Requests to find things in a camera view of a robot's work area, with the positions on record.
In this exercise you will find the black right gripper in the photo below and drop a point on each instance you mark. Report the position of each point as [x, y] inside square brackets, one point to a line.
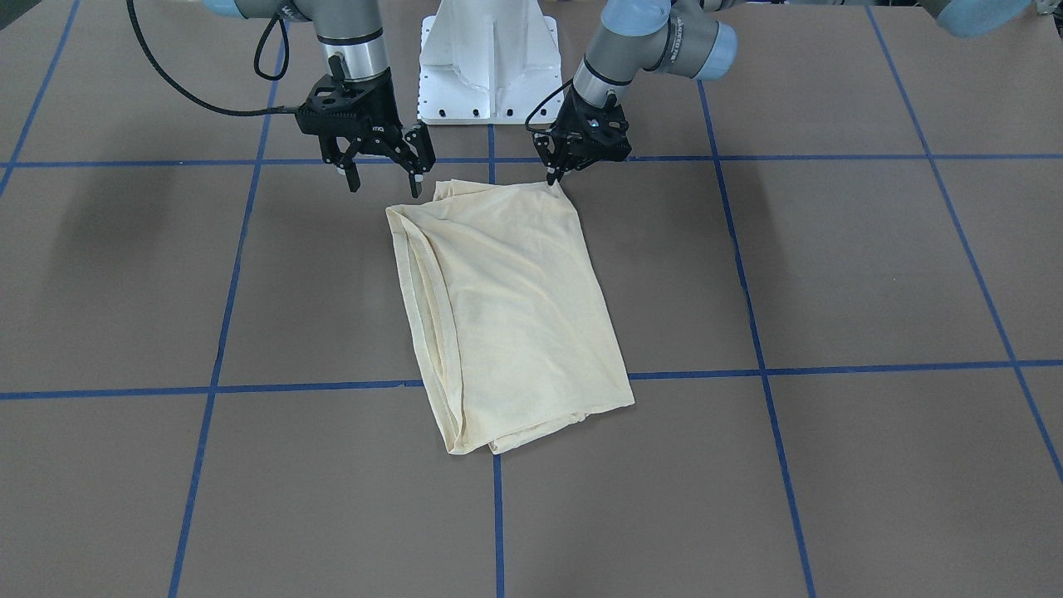
[376, 106]

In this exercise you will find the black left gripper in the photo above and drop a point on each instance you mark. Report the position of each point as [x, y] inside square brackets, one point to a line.
[570, 120]

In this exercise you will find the beige long-sleeve printed shirt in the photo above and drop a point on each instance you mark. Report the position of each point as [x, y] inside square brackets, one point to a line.
[509, 326]

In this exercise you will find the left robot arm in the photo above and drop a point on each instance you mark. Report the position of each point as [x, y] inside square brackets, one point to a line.
[681, 38]

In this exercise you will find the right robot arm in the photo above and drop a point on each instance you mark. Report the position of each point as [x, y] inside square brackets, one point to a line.
[350, 33]

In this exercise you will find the brown table mat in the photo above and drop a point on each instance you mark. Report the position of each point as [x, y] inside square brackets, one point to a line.
[834, 275]

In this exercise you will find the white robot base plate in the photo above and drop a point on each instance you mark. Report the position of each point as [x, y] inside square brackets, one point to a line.
[489, 63]

